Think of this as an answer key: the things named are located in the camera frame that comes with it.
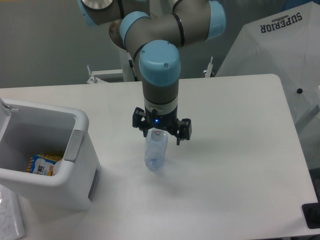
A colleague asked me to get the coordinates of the white umbrella with lettering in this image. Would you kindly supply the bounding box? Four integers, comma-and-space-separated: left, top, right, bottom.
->
214, 1, 320, 131

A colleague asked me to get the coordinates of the blue snack bag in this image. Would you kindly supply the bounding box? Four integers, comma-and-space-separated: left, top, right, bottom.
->
26, 154, 63, 176

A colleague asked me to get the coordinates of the white paper notebook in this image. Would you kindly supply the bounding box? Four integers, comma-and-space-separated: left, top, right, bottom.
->
0, 185, 26, 240

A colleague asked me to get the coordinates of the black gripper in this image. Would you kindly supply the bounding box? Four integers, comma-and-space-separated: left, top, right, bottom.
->
132, 107, 192, 146

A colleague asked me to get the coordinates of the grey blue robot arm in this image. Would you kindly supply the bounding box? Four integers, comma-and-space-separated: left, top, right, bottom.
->
78, 0, 226, 142

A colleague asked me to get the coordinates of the white metal base bracket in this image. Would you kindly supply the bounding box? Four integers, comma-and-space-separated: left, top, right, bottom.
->
86, 56, 216, 85

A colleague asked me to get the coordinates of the black device at edge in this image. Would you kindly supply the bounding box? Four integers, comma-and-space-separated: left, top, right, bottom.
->
302, 202, 320, 229

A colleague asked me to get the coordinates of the white trash can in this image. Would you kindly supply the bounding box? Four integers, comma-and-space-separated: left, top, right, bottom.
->
0, 98, 101, 210

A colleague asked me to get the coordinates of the clear plastic water bottle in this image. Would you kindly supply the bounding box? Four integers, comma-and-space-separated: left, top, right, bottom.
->
144, 128, 168, 171

